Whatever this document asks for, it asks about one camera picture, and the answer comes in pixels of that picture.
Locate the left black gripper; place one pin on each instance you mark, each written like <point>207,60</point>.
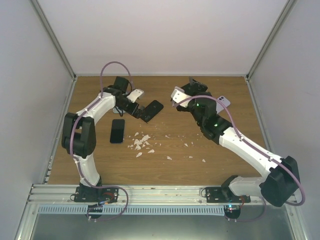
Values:
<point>132,111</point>

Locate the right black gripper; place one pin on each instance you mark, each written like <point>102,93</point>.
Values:
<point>198,86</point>

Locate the black smartphone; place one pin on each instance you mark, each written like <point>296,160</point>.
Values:
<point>117,131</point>

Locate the light blue phone case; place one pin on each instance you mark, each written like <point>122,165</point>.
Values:
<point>116,110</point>

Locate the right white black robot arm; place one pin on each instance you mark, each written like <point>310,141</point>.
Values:
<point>279,177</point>

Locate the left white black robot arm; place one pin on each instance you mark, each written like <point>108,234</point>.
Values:
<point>79,129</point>

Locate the black cased phone centre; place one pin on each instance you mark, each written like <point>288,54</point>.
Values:
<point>151,111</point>

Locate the lilac phone case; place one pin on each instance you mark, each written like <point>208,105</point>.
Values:
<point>223,101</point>

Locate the white debris pieces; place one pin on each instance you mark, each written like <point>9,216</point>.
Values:
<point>165,140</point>

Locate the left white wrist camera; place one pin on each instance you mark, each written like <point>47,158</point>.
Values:
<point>135,95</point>

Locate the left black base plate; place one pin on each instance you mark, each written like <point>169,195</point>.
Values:
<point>87,194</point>

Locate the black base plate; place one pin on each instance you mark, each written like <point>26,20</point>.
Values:
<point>87,194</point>
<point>218,194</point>

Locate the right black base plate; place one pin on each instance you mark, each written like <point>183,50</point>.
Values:
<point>218,194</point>

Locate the grey slotted cable duct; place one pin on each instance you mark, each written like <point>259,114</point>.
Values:
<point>81,209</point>

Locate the aluminium front rail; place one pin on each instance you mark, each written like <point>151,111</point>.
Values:
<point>137,194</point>

